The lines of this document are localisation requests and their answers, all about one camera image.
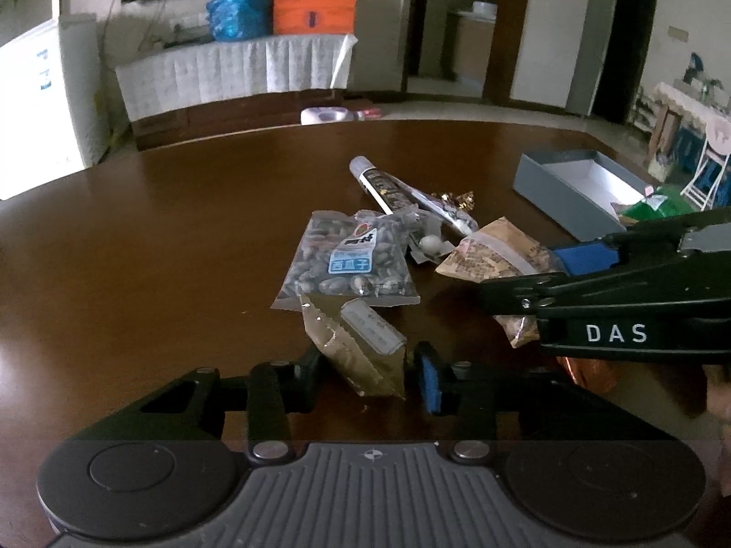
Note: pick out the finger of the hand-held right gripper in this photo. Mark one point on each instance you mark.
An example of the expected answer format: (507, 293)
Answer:
(571, 294)
(588, 257)

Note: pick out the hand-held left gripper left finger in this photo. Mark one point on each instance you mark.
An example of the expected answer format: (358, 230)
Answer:
(308, 377)

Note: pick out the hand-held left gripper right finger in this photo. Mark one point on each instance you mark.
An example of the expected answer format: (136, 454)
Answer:
(429, 379)

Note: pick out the olive foil snack packet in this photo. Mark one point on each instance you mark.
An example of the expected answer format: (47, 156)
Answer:
(342, 354)

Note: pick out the grey cardboard box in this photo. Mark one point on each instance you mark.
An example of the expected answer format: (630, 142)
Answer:
(548, 194)

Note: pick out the orange foil wrapper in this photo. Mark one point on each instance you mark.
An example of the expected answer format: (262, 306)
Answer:
(588, 374)

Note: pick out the green snack packet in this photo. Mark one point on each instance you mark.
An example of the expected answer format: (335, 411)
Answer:
(657, 205)

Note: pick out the brown snack packet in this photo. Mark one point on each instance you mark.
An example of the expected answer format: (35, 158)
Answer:
(485, 257)

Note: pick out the clear sunflower seed packet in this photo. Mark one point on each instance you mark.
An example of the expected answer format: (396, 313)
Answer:
(320, 262)

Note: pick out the white ball candy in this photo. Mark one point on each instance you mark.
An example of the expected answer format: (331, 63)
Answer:
(429, 244)

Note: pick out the person's right hand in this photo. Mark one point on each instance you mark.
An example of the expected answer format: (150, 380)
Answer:
(720, 399)

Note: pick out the gold candy wrapper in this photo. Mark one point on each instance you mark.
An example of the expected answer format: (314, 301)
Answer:
(457, 198)

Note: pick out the white folding chair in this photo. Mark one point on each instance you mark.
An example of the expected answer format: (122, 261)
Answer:
(717, 142)

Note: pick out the side table with cloth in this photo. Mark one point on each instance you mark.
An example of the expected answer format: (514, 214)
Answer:
(685, 97)

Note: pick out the long patterned tube packet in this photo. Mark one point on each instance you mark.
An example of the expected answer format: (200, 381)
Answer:
(388, 188)

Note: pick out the blue item on side table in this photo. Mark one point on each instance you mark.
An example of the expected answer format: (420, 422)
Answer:
(694, 65)

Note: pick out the pink floor item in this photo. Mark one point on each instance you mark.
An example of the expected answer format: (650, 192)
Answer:
(371, 113)

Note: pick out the purple white bottle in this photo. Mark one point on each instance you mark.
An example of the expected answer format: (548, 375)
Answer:
(320, 115)

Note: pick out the white kitchen container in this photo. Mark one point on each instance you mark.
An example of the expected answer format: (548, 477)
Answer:
(484, 8)

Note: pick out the dark wooden tv cabinet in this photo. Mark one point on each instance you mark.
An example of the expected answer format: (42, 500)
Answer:
(171, 125)

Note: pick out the white clothed side table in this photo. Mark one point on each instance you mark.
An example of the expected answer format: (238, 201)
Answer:
(228, 68)

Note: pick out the blue plastic bag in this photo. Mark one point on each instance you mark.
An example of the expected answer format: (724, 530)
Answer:
(237, 11)

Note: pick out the orange cardboard box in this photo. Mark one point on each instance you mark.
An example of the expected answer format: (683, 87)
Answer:
(314, 0)

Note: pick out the white chest freezer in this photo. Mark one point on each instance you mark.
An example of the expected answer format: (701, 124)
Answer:
(34, 114)

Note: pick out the beige wall plate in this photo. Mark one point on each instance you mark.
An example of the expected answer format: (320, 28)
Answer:
(678, 33)

